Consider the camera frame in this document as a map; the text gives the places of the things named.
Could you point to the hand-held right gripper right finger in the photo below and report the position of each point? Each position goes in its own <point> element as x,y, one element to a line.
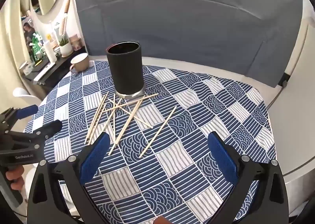
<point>222,160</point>

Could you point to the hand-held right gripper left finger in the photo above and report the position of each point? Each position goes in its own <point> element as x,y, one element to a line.
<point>97,155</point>

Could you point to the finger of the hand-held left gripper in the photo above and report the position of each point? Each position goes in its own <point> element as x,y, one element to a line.
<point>50,127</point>
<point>27,111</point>

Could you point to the pile of wooden chopsticks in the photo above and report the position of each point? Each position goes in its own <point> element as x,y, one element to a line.
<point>157,131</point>

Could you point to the black cylindrical utensil holder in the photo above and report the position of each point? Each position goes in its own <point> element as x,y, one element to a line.
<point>126,71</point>

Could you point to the person's left hand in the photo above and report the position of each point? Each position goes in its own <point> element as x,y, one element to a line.
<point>15,173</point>

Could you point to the person's right hand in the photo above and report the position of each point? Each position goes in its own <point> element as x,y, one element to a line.
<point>162,220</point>

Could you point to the white chair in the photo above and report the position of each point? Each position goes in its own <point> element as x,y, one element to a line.
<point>24,95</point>

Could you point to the white remote control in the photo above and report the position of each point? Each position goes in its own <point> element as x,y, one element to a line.
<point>44,72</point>

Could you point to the clear glass cup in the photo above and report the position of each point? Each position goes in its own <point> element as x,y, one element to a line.
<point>25,68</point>

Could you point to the black side table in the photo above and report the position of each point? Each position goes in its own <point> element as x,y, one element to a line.
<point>59,69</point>

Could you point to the blue white patterned tablecloth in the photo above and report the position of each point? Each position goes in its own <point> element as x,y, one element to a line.
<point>184,120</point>

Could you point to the white cylindrical bottle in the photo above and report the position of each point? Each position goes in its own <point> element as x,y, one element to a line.
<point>51,53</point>

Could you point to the green bottle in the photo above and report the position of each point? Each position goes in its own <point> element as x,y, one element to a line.
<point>37,47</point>

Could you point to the cream curtain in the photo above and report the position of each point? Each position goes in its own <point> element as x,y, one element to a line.
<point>9,47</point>

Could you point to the beige ceramic mug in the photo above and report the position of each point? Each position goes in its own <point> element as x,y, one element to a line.
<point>81,63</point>

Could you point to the small plant in white pot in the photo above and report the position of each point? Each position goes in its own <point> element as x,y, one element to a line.
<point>66,49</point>

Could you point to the portrait photo print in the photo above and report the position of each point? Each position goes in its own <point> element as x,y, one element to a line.
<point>28,31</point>

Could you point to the pink jar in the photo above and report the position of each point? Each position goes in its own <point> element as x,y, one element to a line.
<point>77,45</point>
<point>73,38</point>

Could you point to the grey backdrop cloth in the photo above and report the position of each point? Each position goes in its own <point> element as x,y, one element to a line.
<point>184,29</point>

